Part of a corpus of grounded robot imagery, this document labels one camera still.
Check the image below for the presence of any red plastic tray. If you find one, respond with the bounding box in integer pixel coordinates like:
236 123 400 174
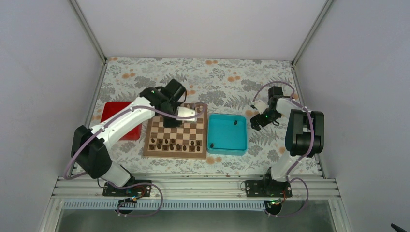
100 101 142 141

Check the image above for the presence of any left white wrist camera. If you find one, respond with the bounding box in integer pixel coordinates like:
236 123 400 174
177 106 197 122

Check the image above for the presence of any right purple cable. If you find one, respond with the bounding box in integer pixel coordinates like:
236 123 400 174
252 80 316 218

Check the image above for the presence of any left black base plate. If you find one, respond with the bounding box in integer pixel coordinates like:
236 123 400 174
102 179 152 198

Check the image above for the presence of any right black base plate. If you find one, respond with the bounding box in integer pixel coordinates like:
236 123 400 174
244 180 293 198

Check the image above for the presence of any floral patterned table mat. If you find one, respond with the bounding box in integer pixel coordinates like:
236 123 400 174
91 57 298 174

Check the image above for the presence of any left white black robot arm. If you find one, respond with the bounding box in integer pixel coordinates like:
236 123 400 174
63 79 195 196

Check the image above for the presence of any teal plastic tray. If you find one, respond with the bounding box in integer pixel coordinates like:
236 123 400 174
206 114 248 156

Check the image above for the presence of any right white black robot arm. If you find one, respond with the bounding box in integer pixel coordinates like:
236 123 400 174
245 86 324 198

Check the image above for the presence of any aluminium rail frame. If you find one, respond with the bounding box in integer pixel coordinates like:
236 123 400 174
52 174 341 200

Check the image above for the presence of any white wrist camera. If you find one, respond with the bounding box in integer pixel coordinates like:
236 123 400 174
251 100 268 114
177 106 197 122

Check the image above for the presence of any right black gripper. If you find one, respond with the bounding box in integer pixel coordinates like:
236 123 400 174
250 108 281 131

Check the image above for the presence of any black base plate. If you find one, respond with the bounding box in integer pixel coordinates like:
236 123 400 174
102 179 152 198
244 180 293 198

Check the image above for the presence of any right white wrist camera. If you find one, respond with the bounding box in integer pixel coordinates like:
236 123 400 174
251 100 268 114

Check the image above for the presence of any wooden chess board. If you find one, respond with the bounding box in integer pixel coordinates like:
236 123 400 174
143 103 208 159

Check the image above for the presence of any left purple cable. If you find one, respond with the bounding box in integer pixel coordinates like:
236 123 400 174
63 102 207 218

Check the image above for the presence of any purple cable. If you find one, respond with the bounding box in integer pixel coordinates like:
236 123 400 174
63 102 207 218
252 80 316 218

